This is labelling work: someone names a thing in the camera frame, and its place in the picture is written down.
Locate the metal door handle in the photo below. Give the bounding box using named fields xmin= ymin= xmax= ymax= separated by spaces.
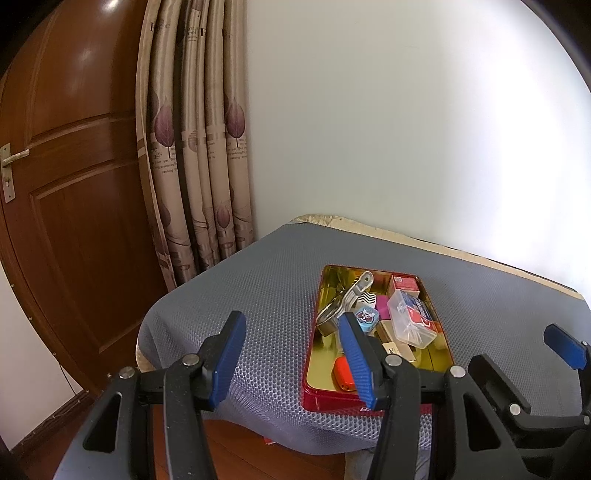
xmin=0 ymin=143 xmax=31 ymax=202

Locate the beige leaf-print curtain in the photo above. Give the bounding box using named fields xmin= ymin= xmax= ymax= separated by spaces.
xmin=135 ymin=0 xmax=254 ymax=289

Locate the clear box with red contents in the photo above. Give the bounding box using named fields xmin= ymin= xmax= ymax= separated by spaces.
xmin=418 ymin=295 xmax=445 ymax=335

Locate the clear box with blue-red label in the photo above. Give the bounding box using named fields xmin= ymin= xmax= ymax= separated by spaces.
xmin=387 ymin=291 xmax=438 ymax=348

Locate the brown wooden door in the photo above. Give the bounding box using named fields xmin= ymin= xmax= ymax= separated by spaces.
xmin=0 ymin=0 xmax=169 ymax=393

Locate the small red tape measure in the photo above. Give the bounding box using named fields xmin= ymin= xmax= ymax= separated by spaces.
xmin=333 ymin=356 xmax=358 ymax=393

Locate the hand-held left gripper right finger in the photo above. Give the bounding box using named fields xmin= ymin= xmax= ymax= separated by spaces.
xmin=338 ymin=312 xmax=528 ymax=480

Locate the beige rectangular box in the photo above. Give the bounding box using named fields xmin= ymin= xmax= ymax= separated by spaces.
xmin=382 ymin=342 xmax=419 ymax=368

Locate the red tin with gold inside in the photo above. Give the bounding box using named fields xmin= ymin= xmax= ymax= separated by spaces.
xmin=302 ymin=264 xmax=452 ymax=414

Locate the grey mesh mat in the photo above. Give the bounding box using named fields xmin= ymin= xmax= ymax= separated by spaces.
xmin=137 ymin=222 xmax=591 ymax=457

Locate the maroon box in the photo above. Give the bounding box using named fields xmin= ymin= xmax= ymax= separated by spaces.
xmin=387 ymin=273 xmax=421 ymax=301

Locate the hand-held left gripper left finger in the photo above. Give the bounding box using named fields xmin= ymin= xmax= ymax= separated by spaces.
xmin=54 ymin=310 xmax=247 ymax=480

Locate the small blue tin with chain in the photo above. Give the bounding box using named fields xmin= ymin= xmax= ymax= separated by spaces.
xmin=355 ymin=307 xmax=380 ymax=333

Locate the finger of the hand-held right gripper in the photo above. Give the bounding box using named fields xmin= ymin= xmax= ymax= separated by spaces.
xmin=544 ymin=323 xmax=591 ymax=371
xmin=468 ymin=354 xmax=591 ymax=432

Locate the silver metal clip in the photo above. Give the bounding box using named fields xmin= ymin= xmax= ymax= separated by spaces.
xmin=316 ymin=271 xmax=376 ymax=326

